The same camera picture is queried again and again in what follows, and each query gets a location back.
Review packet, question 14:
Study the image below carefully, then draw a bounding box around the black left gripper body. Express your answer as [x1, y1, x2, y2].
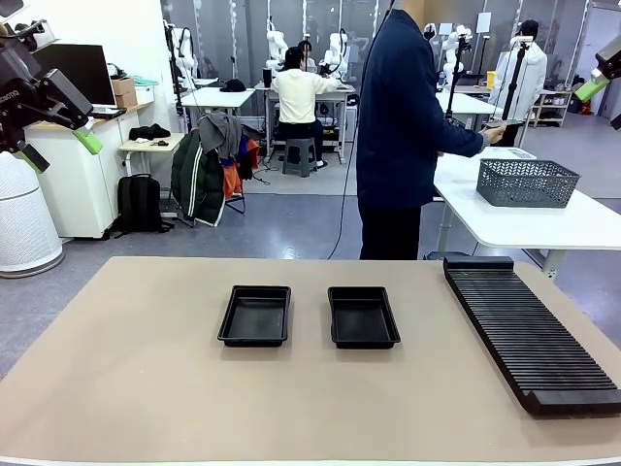
[0, 46, 50, 144]

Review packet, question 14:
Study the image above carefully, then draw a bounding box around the person's right forearm navy sleeve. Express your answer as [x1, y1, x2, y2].
[439, 123, 488, 159]

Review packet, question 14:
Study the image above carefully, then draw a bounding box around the black ESD tray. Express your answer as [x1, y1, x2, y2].
[216, 284, 293, 349]
[327, 285, 403, 350]

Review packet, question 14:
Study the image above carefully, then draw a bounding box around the black computer monitor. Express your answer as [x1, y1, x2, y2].
[31, 43, 117, 109]

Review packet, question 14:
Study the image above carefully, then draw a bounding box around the white background shelf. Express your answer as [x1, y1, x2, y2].
[531, 89, 573, 128]

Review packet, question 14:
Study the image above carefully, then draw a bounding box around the cardboard box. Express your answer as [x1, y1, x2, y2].
[110, 76, 139, 109]

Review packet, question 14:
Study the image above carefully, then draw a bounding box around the white cylindrical air purifier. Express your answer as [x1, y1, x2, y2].
[0, 150, 65, 279]

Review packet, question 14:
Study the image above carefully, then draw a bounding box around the standing person white coat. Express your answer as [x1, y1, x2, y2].
[488, 18, 548, 148]

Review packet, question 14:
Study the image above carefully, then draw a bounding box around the white cabinet wooden top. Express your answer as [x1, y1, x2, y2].
[23, 101, 156, 240]

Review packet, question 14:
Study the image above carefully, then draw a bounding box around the white storage box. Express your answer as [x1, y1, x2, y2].
[133, 75, 159, 106]

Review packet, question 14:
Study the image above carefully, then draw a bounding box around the black cloth bundle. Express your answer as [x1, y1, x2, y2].
[128, 123, 172, 142]

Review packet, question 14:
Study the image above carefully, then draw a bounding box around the small beige side table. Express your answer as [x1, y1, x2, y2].
[118, 131, 186, 177]

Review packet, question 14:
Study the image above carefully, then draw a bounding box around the white flat box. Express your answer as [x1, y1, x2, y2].
[479, 145, 538, 162]

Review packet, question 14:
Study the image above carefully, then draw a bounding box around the grey plastic basket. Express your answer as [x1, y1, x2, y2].
[475, 158, 581, 209]

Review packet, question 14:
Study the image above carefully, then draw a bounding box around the black backpack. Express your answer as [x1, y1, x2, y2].
[114, 173, 174, 239]

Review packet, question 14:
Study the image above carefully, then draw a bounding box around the white work table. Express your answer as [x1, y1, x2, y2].
[431, 145, 621, 278]

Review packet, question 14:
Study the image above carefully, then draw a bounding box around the white background desk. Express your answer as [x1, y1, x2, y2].
[180, 86, 257, 132]

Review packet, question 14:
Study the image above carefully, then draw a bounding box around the dark jacket white stripe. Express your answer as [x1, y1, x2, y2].
[170, 128, 227, 228]

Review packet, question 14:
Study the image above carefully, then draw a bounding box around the grey hoodie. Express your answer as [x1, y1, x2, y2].
[197, 111, 244, 164]

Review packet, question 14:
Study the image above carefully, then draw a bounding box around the orange jacket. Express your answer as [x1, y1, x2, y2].
[220, 135, 261, 200]

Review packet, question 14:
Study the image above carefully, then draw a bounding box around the person in navy clothes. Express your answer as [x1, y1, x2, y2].
[355, 0, 470, 261]

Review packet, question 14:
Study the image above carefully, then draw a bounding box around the seated person white top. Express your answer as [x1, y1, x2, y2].
[270, 47, 343, 171]

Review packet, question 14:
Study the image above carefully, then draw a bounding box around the black slotted board rack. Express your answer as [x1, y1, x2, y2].
[442, 255, 621, 418]

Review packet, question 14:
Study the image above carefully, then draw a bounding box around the grey plastic stool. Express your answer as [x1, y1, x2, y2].
[281, 137, 319, 179]

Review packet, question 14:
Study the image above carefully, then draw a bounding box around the seated person dark hair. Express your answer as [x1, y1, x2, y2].
[297, 39, 319, 74]

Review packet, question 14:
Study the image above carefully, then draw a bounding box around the grey background workbench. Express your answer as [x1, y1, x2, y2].
[254, 82, 358, 164]

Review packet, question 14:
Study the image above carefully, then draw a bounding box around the black camera tripod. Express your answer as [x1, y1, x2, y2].
[498, 41, 531, 123]
[443, 43, 470, 128]

